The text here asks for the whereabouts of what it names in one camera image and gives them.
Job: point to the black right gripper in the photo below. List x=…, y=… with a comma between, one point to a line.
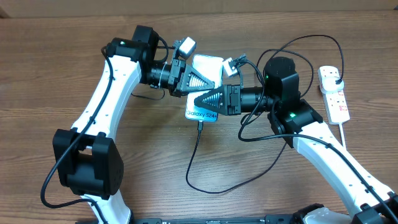
x=229, y=104

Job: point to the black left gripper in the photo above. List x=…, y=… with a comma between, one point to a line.
x=180, y=67

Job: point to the blue Galaxy smartphone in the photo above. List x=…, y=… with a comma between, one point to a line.
x=210, y=67

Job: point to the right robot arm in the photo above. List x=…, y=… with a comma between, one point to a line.
x=366, y=199

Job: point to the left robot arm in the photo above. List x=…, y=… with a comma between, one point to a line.
x=87, y=159

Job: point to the white charger plug adapter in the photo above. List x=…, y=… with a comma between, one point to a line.
x=330, y=85

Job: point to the white power strip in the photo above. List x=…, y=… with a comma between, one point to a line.
x=335, y=103

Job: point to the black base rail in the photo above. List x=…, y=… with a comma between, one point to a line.
x=268, y=219

